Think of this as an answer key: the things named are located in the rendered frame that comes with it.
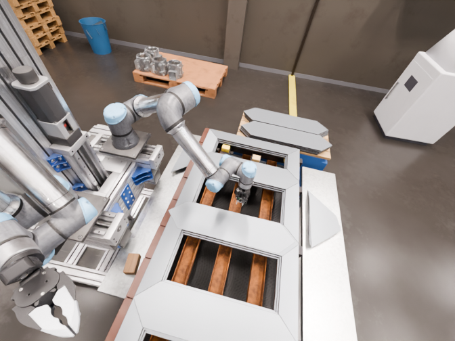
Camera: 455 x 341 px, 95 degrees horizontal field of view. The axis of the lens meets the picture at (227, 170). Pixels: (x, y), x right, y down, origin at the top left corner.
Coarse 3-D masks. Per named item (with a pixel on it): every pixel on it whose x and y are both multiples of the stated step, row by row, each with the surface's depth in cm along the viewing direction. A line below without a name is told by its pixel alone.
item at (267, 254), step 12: (216, 144) 162; (228, 144) 165; (240, 144) 164; (180, 240) 114; (216, 240) 114; (252, 252) 114; (264, 252) 113; (168, 264) 104; (276, 276) 107; (192, 288) 100; (276, 288) 103; (276, 300) 100; (276, 312) 96; (144, 336) 87; (168, 336) 87
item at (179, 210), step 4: (180, 204) 124; (184, 204) 125; (176, 208) 122; (180, 208) 123; (184, 208) 123; (176, 212) 121; (180, 212) 121; (172, 216) 119; (176, 216) 120; (180, 216) 120; (176, 220) 118; (180, 220) 118; (176, 224) 116
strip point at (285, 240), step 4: (280, 224) 123; (280, 228) 121; (280, 232) 120; (284, 232) 120; (280, 236) 118; (284, 236) 118; (288, 236) 118; (280, 240) 117; (284, 240) 117; (288, 240) 117; (292, 240) 117; (280, 244) 115; (284, 244) 115; (288, 244) 116; (280, 248) 114; (284, 248) 114
